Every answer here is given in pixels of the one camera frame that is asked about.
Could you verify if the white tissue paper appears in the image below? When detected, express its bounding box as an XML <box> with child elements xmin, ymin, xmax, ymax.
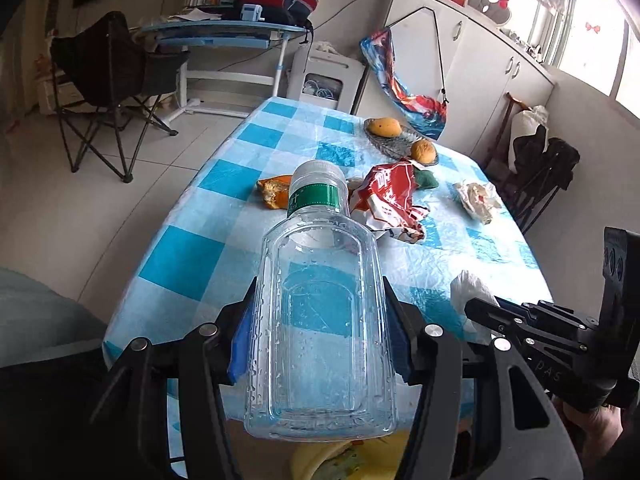
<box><xmin>450</xmin><ymin>270</ymin><xmax>499</xmax><ymax>344</ymax></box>

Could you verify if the clear plastic bottle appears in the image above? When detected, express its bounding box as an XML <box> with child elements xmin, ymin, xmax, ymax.
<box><xmin>244</xmin><ymin>160</ymin><xmax>397</xmax><ymax>441</ymax></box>

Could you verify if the yellow trash bin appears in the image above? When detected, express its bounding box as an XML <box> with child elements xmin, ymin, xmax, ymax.
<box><xmin>290</xmin><ymin>430</ymin><xmax>409</xmax><ymax>479</ymax></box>

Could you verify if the blue checkered tablecloth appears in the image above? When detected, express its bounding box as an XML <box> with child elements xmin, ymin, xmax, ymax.
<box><xmin>103</xmin><ymin>98</ymin><xmax>551</xmax><ymax>363</ymax></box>

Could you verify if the small crumpled tissue wad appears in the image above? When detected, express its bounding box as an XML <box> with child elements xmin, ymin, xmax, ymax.
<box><xmin>454</xmin><ymin>182</ymin><xmax>502</xmax><ymax>224</ymax></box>

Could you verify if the red white snack wrapper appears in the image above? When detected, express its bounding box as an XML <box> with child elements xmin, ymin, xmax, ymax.
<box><xmin>348</xmin><ymin>160</ymin><xmax>430</xmax><ymax>244</ymax></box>

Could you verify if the folded black chair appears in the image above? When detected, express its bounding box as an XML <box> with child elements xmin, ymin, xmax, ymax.
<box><xmin>509</xmin><ymin>125</ymin><xmax>580</xmax><ymax>233</ymax></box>

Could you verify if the green avocado toy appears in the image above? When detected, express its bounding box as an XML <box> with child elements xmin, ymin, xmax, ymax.
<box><xmin>413</xmin><ymin>168</ymin><xmax>439</xmax><ymax>190</ymax></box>

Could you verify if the orange peel far side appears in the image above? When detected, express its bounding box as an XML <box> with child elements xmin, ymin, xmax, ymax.
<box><xmin>256</xmin><ymin>174</ymin><xmax>292</xmax><ymax>209</ymax></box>

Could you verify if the yellow mango right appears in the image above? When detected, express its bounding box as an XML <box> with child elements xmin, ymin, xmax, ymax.
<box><xmin>410</xmin><ymin>139</ymin><xmax>437</xmax><ymax>166</ymax></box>

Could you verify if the yellow mango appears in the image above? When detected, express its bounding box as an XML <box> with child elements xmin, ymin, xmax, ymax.
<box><xmin>410</xmin><ymin>139</ymin><xmax>437</xmax><ymax>166</ymax></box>
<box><xmin>366</xmin><ymin>117</ymin><xmax>402</xmax><ymax>138</ymax></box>

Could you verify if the white bag on chair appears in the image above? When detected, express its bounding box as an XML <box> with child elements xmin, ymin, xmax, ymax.
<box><xmin>508</xmin><ymin>105</ymin><xmax>549</xmax><ymax>174</ymax></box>

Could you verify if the yellow mango left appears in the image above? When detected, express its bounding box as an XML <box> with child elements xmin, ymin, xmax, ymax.
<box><xmin>366</xmin><ymin>117</ymin><xmax>402</xmax><ymax>138</ymax></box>

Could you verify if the white storage cabinet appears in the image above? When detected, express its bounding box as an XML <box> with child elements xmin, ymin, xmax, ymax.
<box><xmin>381</xmin><ymin>0</ymin><xmax>554</xmax><ymax>162</ymax></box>

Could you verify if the black folding camp chair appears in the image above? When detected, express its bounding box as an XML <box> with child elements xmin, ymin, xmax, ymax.
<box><xmin>50</xmin><ymin>11</ymin><xmax>190</xmax><ymax>183</ymax></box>

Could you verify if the white low drawer cabinet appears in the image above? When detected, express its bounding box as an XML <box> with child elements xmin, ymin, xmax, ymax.
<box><xmin>36</xmin><ymin>70</ymin><xmax>84</xmax><ymax>116</ymax></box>

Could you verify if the blue white study desk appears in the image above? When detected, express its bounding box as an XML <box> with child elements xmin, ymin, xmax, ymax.
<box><xmin>134</xmin><ymin>20</ymin><xmax>307</xmax><ymax>122</ymax></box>

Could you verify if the colorful hanging tote bag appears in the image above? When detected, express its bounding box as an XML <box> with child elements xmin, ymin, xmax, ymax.
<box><xmin>359</xmin><ymin>6</ymin><xmax>448</xmax><ymax>140</ymax></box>

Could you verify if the light blue pencil sharpener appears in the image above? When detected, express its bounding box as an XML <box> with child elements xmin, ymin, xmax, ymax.
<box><xmin>240</xmin><ymin>3</ymin><xmax>264</xmax><ymax>23</ymax></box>

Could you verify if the wire fruit basket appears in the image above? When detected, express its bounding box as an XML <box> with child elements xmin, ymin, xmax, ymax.
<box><xmin>363</xmin><ymin>118</ymin><xmax>438</xmax><ymax>167</ymax></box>

